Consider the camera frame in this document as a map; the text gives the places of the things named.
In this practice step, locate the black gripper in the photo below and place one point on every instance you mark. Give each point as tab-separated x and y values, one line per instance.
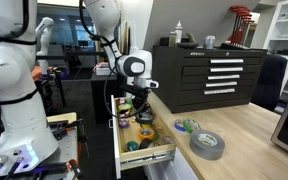
139	92

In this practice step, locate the black masking tape roll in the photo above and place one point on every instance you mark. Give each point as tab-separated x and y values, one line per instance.
137	119

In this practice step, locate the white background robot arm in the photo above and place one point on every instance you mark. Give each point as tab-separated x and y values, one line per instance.
45	33

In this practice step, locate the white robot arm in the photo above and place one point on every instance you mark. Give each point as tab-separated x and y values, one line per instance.
14	83

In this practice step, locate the yellow white tape roll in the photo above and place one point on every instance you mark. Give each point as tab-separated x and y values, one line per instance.
145	126

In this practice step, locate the purple tape roll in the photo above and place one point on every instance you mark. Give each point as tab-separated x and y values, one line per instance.
124	124

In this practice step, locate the orange masking tape roll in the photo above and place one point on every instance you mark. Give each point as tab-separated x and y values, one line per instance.
139	134

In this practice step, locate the wooden drawer with white front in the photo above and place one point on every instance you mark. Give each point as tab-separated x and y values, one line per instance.
130	135

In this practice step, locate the wide green tape roll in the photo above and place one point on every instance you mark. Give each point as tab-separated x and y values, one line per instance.
156	136

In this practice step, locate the black tape roll white core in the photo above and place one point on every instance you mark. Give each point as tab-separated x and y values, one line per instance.
144	144

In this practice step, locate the blue masking tape roll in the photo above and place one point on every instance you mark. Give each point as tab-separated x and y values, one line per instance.
176	126

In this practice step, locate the clear tape roll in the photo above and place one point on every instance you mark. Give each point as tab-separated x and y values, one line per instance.
162	140

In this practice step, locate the green masking tape roll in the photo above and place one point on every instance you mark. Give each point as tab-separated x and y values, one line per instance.
185	126

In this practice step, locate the dark low cabinet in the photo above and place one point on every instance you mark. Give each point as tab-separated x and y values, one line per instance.
99	96

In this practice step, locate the black metal tool chest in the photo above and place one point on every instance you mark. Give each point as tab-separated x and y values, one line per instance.
190	96

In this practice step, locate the small white box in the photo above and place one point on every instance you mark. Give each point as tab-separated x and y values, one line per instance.
103	69

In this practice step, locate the small glass jar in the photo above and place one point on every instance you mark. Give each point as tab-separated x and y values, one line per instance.
172	40

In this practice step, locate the black bar clamp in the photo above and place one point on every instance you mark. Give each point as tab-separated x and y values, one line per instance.
64	128

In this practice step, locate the white squeeze bottle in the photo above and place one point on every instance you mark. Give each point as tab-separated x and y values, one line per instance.
178	33

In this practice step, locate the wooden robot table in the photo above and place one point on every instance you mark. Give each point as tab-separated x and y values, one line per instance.
67	150

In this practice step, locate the black desk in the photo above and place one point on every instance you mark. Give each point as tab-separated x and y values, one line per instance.
70	53

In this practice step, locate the silver can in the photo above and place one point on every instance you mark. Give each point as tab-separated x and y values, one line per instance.
209	42

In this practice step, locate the red hex key set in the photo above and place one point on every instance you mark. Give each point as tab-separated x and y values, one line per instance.
240	23

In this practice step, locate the black office chair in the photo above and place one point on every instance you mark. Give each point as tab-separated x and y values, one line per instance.
269	83

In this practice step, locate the white glass door cabinet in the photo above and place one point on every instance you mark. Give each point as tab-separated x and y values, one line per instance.
287	40

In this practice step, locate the grey duct tape roll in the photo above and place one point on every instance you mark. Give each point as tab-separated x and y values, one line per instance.
204	150

